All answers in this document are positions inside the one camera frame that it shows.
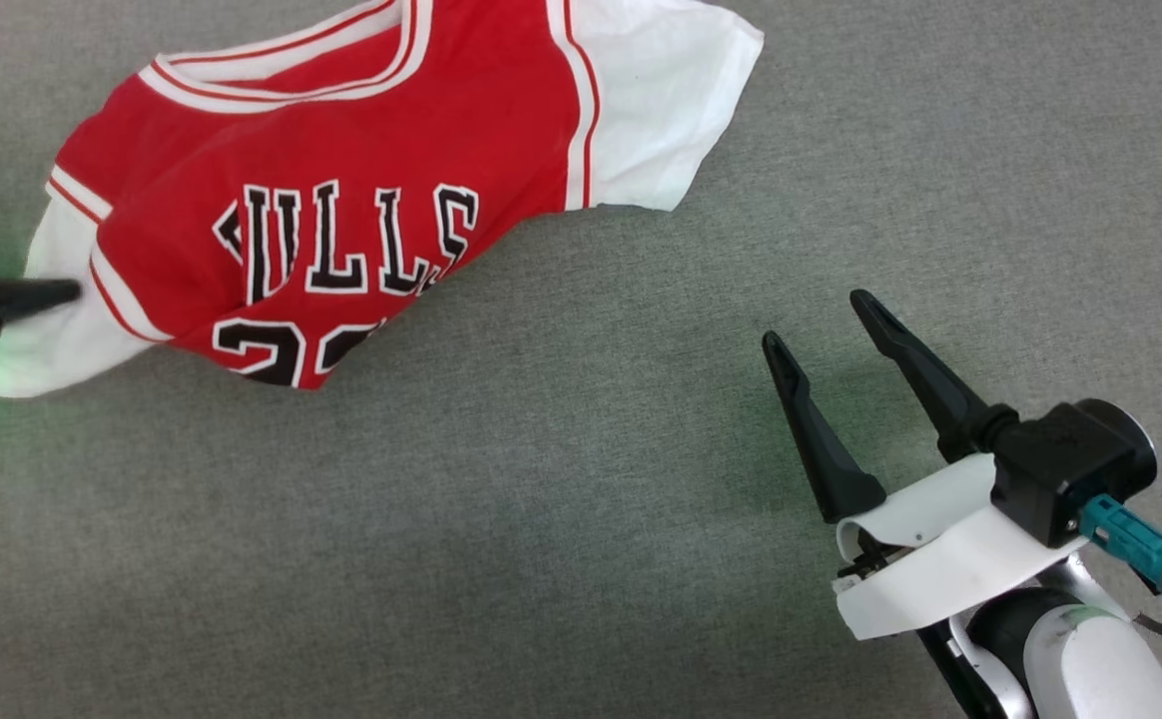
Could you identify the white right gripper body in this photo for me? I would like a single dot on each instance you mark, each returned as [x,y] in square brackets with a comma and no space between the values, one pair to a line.
[940,569]

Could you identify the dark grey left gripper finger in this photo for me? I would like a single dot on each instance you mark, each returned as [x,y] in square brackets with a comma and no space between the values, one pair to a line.
[32,300]

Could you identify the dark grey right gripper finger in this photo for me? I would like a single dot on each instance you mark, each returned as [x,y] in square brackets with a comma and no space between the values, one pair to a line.
[821,449]
[920,374]

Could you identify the red white basketball jersey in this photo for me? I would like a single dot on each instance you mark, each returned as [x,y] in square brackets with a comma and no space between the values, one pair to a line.
[341,130]

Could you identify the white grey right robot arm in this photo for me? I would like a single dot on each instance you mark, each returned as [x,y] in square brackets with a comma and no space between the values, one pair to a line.
[1100,669]

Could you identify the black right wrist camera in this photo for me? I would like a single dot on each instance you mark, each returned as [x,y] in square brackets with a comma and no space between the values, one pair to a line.
[1070,469]

